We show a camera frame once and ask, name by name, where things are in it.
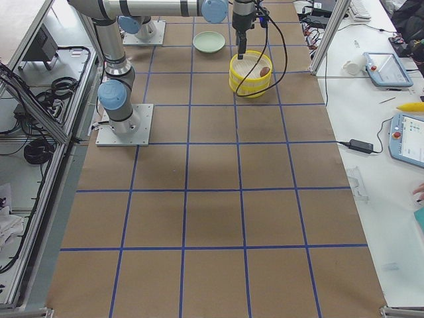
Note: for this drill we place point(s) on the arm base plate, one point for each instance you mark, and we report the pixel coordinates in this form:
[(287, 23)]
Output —
[(156, 40), (134, 131)]

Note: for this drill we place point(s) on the white crumpled cloth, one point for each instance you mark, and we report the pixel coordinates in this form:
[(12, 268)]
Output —
[(12, 226)]

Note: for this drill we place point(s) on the white cup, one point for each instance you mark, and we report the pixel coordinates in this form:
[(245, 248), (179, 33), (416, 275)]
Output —
[(355, 65)]

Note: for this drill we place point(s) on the white keyboard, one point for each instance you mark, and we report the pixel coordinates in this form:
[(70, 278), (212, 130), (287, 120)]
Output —
[(358, 11)]

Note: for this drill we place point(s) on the brown bun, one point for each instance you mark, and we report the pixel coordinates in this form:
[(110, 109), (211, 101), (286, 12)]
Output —
[(264, 71)]

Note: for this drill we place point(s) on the light green plate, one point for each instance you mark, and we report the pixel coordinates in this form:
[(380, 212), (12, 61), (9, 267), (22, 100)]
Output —
[(208, 42)]

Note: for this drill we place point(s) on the clear plastic holder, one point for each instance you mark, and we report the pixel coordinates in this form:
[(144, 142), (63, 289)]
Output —
[(357, 185)]

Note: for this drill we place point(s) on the aluminium frame post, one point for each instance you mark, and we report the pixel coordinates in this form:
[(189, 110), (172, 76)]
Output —
[(335, 20)]

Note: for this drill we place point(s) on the black power adapter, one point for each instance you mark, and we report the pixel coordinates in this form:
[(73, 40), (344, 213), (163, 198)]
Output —
[(360, 146)]

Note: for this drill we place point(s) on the near teach pendant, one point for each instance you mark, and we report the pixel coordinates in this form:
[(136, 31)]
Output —
[(406, 139)]

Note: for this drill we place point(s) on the teach pendant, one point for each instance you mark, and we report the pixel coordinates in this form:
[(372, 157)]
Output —
[(406, 139), (386, 70)]

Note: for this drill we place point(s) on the far teach pendant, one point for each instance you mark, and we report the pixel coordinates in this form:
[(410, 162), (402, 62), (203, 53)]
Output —
[(386, 70)]

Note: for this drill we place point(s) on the yellow steamer layer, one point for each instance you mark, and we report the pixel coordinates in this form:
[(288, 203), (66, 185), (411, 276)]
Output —
[(248, 69), (251, 89)]

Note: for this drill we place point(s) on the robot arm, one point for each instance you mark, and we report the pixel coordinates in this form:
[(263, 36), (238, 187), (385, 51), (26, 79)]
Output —
[(141, 27), (115, 94)]

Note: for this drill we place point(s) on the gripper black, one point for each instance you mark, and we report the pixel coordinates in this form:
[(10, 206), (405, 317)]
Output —
[(241, 20)]

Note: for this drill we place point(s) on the grey control box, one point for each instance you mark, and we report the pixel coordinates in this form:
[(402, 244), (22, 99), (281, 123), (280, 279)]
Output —
[(42, 49)]

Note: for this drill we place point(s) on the person hand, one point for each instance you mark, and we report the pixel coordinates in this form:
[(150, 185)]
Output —
[(418, 194)]

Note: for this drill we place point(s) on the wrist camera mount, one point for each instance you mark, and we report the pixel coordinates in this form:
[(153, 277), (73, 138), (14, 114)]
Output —
[(262, 14)]

